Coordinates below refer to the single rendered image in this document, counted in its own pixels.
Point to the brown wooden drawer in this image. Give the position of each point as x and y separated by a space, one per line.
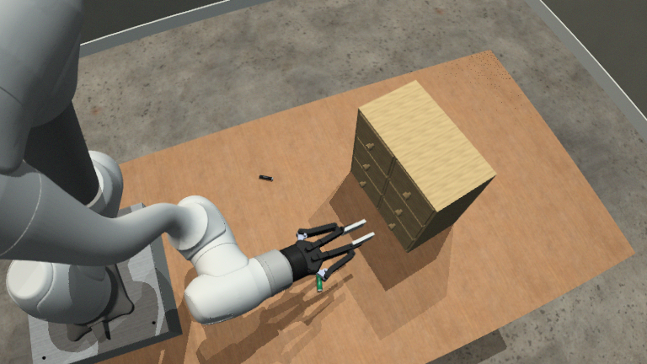
396 226
365 181
370 166
377 148
405 215
411 194

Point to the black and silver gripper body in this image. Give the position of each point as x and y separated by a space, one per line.
300 259

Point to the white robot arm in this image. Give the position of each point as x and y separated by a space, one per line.
41 222

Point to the tall wooden chest of drawers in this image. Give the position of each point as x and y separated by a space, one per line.
444 165

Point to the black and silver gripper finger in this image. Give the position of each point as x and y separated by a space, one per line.
304 233
349 249

